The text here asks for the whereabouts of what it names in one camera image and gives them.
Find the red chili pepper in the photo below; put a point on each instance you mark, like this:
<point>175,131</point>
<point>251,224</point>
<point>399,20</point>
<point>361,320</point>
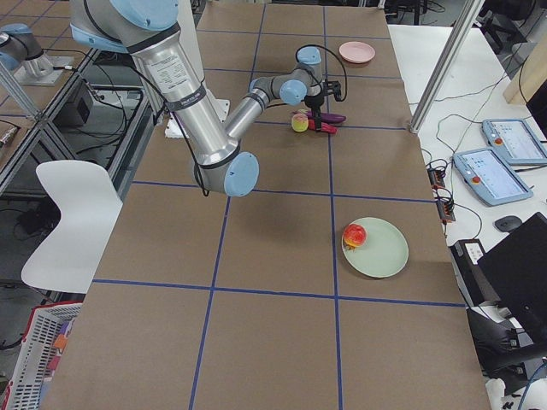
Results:
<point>323,127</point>

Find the red apple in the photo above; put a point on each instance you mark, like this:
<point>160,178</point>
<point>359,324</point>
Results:
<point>354,236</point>

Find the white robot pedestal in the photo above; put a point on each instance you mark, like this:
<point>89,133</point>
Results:
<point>192,42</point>

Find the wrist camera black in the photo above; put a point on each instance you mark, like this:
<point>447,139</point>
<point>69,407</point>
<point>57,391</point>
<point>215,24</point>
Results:
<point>334,88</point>

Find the white plastic basket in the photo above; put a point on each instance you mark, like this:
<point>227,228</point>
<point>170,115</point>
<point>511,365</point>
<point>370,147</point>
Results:
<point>40,352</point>

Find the purple eggplant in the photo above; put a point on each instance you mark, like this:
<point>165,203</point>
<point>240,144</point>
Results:
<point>325,117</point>

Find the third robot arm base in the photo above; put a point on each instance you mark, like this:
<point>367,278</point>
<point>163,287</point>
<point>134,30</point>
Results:
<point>25,58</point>

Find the teach pendant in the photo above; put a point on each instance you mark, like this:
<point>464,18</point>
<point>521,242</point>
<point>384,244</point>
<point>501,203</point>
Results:
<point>490,177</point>
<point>514,141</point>

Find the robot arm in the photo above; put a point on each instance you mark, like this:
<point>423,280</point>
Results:
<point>150,33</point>

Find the green plate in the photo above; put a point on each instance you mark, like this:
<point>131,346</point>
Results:
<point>385,252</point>

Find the black computer mouse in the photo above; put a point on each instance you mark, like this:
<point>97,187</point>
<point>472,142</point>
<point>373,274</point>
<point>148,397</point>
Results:
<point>508,223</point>

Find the aluminium frame post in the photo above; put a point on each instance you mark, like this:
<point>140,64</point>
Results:
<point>449,53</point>

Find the white chair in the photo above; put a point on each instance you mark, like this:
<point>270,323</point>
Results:
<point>67,260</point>

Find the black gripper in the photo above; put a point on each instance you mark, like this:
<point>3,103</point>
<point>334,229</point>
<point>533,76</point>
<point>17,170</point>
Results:
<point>315,102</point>

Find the peach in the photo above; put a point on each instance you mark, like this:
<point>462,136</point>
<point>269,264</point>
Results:
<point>299,122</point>

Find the near teach pendant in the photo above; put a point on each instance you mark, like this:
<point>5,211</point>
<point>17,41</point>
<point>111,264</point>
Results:
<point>490,177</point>

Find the black power adapter box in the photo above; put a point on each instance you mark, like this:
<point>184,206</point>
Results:
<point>472,282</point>

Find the far teach pendant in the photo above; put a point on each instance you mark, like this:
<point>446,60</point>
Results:
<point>514,141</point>

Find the black monitor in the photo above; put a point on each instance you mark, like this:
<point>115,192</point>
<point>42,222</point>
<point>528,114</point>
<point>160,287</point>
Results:
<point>516,270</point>

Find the pink plate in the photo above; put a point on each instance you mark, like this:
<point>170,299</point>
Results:
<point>356,52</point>

